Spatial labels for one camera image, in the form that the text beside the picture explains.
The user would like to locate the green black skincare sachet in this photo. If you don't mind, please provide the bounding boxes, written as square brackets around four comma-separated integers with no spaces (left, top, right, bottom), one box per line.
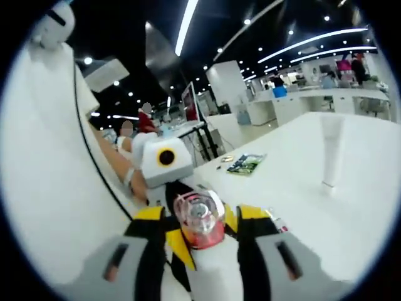
[226,152,268,176]

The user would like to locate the white skincare bottle red collar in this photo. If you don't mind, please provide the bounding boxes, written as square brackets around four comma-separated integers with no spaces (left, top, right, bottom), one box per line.
[174,189,242,301]

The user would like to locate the curved ceiling light strip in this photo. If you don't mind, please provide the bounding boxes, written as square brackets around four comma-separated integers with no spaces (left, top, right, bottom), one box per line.
[174,0,200,57]

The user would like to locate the ceiling air conditioner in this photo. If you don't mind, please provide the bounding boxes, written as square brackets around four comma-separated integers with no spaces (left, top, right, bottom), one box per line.
[83,57,131,94]

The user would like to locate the magenta sign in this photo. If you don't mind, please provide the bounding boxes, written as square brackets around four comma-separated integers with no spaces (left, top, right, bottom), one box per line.
[336,59,353,75]

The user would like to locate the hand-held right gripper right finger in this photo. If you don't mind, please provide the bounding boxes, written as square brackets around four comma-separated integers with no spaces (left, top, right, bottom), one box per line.
[236,205,319,301]

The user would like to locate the pale blue bin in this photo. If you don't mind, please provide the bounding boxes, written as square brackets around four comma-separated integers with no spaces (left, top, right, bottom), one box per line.
[237,103,251,125]

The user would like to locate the black cable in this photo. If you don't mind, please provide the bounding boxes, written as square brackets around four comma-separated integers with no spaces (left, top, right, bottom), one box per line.
[72,61,134,220]

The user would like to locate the white office desk row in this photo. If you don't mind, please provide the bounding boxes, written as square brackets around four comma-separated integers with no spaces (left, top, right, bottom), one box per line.
[250,87,391,126]

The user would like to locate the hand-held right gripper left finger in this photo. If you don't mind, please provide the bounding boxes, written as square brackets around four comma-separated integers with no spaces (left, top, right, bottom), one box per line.
[83,206,167,301]

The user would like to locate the red display screen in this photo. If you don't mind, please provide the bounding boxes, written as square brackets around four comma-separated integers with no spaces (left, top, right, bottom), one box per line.
[180,81,201,122]

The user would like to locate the white chest device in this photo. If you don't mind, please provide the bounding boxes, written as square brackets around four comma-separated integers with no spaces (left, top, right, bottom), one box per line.
[29,0,76,48]

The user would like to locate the tall white skincare tube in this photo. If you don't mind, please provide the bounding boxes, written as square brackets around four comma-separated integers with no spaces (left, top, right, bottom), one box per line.
[319,114,346,197]

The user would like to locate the person's left hand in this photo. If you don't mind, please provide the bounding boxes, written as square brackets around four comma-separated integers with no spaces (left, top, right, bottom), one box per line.
[123,169,151,206]

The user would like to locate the person's white shirt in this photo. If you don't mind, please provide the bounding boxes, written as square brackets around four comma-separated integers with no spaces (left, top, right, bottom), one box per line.
[0,40,135,283]

